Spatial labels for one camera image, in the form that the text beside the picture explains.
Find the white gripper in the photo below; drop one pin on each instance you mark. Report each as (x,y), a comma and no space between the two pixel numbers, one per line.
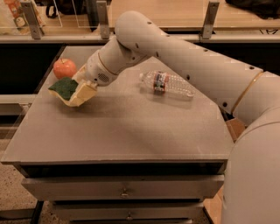
(94,71)

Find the green and yellow sponge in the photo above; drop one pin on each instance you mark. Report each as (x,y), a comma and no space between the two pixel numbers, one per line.
(64,89)

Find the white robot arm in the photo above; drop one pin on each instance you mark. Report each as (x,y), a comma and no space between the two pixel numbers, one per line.
(251,193)

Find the red apple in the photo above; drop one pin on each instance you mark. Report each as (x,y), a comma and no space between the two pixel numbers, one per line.
(64,68)

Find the black bag top left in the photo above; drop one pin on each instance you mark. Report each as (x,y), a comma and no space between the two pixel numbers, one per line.
(66,7)

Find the black bag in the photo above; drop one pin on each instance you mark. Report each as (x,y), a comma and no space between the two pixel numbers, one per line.
(264,9)
(66,7)

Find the clear plastic water bottle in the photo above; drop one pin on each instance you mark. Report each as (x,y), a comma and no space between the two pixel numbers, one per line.
(163,83)

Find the grey metal drawer cabinet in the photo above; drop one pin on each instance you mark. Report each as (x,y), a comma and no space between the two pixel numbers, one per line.
(125,130)

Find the orange labelled packet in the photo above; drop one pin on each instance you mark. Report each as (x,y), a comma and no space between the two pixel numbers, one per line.
(17,13)

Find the upper grey drawer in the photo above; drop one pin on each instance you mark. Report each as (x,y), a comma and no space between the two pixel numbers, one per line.
(124,187)

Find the grey drawer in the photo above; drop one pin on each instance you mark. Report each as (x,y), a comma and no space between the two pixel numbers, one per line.
(128,211)
(124,187)

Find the lower grey drawer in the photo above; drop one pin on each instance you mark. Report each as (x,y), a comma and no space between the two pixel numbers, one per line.
(128,211)

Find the black bag top right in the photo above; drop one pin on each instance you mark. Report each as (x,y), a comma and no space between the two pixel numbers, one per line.
(264,9)

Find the left metal bracket post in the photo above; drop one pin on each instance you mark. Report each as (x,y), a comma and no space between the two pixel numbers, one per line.
(32,19)

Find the metal bracket post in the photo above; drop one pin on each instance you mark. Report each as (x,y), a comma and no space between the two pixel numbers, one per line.
(208,26)
(102,11)
(32,19)

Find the middle metal bracket post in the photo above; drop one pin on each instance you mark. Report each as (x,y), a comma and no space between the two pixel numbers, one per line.
(102,11)

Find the right metal bracket post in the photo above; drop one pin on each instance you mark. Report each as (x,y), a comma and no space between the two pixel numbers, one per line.
(208,26)

